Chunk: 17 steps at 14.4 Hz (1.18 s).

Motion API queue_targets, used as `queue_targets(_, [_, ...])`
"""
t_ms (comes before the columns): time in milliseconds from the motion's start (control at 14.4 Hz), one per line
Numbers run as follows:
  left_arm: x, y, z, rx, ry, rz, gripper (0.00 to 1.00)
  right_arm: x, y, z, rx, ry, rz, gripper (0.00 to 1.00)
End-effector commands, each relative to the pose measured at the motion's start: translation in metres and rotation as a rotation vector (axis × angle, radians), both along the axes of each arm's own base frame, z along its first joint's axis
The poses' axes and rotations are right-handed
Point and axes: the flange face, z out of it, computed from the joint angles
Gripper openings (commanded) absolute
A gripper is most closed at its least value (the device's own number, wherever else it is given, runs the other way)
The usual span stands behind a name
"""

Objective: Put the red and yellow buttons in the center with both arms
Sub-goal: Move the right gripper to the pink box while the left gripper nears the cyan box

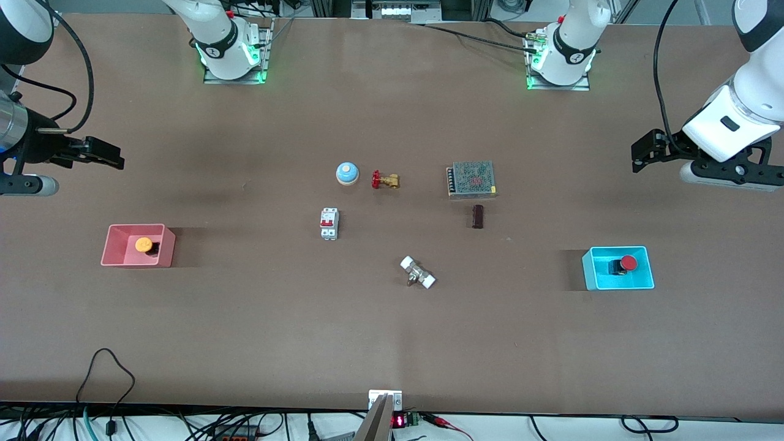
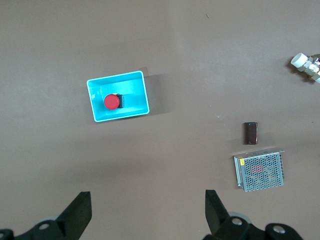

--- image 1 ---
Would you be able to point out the red push button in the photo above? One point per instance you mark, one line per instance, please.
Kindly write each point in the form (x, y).
(628, 263)

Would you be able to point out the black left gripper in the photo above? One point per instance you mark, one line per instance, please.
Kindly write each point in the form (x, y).
(667, 147)

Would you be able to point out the yellow push button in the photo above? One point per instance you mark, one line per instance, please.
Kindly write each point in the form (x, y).
(144, 244)

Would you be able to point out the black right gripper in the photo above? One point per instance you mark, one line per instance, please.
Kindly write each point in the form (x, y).
(41, 149)

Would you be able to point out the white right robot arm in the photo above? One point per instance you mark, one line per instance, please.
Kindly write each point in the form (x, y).
(217, 37)

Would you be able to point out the metal valve white caps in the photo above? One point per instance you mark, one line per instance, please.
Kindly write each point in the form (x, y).
(418, 273)

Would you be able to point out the dark brown rectangular block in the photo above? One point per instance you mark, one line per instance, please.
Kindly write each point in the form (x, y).
(478, 217)

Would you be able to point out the blue round bell button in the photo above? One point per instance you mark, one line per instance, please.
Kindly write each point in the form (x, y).
(346, 173)

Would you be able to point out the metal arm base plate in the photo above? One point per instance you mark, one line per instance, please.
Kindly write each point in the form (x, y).
(579, 87)
(266, 58)

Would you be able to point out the metal mesh power supply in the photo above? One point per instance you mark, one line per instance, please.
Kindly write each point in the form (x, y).
(471, 179)

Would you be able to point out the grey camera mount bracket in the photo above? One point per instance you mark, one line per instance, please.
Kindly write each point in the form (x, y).
(380, 416)

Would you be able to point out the red digit display module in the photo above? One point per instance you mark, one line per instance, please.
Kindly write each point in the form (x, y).
(401, 421)

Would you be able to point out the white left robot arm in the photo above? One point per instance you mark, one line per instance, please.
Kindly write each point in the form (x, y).
(750, 104)

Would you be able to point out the pink plastic bin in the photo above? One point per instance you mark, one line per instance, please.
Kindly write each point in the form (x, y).
(122, 257)

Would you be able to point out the white red circuit breaker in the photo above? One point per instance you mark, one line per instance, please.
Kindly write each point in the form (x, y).
(329, 224)

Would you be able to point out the cyan plastic bin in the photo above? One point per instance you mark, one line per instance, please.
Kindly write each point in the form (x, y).
(597, 275)

